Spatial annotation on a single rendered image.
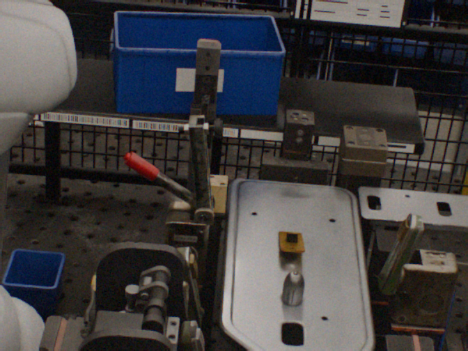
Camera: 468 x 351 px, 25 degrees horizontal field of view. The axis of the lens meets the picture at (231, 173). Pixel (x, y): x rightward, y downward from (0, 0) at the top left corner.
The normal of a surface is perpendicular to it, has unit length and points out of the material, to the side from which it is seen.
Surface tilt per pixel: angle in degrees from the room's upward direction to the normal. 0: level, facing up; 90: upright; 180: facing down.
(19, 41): 53
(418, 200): 0
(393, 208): 0
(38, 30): 48
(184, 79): 90
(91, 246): 0
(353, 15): 90
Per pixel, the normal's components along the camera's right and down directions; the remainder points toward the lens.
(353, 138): 0.08, -0.84
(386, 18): -0.04, 0.53
